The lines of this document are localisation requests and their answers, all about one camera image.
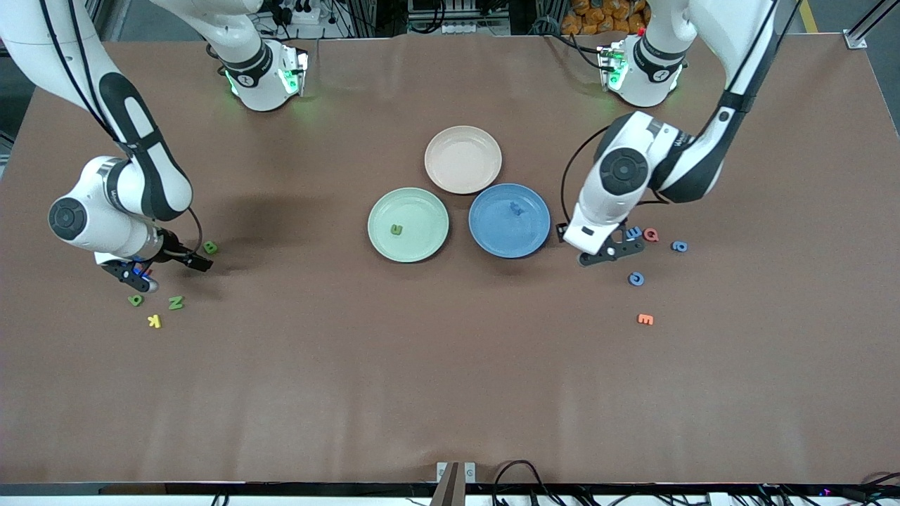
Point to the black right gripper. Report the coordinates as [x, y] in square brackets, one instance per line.
[174, 251]

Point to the orange snack bags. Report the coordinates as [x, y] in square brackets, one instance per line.
[605, 15]

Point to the white power strip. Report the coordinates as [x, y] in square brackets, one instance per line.
[302, 13]

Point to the blue round plate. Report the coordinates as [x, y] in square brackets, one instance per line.
[509, 235]

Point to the blue foam letter C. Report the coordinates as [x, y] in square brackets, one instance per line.
[635, 279]

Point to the grey metal table bracket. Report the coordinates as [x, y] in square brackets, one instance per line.
[470, 472]

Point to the green foam letter N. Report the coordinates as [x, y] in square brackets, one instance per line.
[176, 302]

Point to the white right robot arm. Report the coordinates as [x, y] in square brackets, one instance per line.
[105, 218]

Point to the brown table cover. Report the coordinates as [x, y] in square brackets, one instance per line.
[450, 365]

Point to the aluminium frame post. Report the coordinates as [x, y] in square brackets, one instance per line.
[856, 36]

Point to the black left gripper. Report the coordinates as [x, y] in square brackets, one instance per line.
[560, 236]

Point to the red foam letter Q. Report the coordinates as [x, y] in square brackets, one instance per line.
[651, 235]

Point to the beige round plate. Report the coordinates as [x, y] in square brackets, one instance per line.
[463, 159]

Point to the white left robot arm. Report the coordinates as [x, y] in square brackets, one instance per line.
[598, 211]

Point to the light green round plate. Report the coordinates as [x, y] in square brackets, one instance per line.
[422, 239]

